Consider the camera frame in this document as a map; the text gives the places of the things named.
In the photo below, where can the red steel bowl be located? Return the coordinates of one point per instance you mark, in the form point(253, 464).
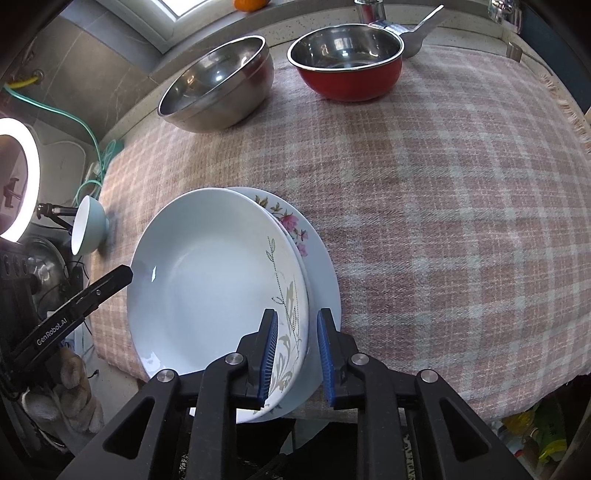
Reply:
point(351, 83)

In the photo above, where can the large steel bowl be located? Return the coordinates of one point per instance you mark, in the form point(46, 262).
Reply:
point(217, 106)

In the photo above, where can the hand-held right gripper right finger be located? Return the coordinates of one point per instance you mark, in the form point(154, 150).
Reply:
point(325, 355)

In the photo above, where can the pink plaid cloth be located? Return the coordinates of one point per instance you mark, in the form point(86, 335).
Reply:
point(438, 230)

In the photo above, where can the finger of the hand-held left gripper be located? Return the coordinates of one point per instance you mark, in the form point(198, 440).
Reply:
point(104, 288)

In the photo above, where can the person's left hand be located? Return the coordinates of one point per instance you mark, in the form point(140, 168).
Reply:
point(76, 392)

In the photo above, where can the steel soap dispenser pump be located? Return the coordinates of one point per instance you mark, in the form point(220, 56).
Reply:
point(513, 50)

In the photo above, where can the white plate with leaf print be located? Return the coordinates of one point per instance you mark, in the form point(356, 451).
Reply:
point(198, 286)

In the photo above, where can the yellow green bag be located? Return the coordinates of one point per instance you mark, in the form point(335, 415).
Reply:
point(545, 429)

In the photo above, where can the steel pot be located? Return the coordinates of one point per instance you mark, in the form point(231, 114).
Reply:
point(46, 263)

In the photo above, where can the chrome faucet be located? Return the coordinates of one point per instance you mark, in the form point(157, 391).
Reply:
point(415, 37)

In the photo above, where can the orange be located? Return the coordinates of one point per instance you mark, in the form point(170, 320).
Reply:
point(249, 4)

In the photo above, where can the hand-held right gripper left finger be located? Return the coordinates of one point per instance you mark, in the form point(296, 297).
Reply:
point(270, 355)

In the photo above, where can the yellow pipe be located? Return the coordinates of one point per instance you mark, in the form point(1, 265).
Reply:
point(23, 83)

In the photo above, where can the small pale green bowl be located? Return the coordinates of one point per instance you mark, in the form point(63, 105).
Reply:
point(92, 221)

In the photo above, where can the white plate with pink flowers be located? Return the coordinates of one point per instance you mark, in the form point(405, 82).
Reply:
point(318, 258)

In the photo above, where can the black tripod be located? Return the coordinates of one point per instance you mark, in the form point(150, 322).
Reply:
point(55, 211)

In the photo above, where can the white framed window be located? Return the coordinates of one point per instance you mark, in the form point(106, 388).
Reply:
point(161, 7)

